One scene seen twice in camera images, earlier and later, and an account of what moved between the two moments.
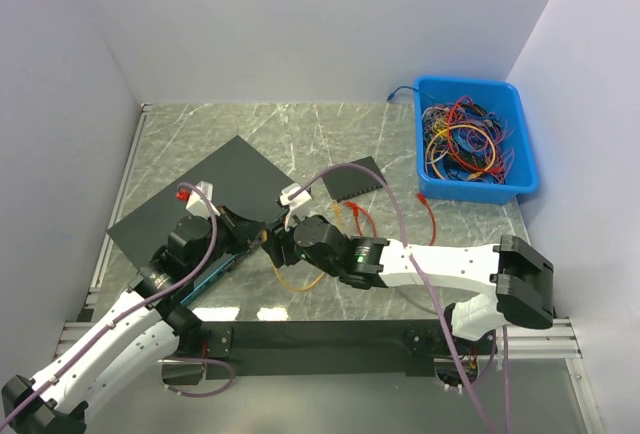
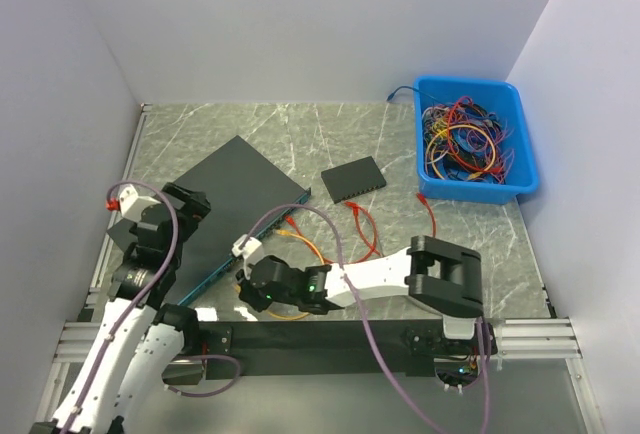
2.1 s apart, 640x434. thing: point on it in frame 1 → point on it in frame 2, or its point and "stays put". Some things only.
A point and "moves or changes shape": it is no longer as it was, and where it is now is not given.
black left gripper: x=242 y=229 → x=196 y=206
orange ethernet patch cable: x=264 y=237 moves or changes shape
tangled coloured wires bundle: x=464 y=141 stays put
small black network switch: x=348 y=182 stays put
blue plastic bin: x=501 y=97 stays put
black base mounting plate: x=332 y=349 stays put
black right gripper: x=278 y=237 → x=248 y=290
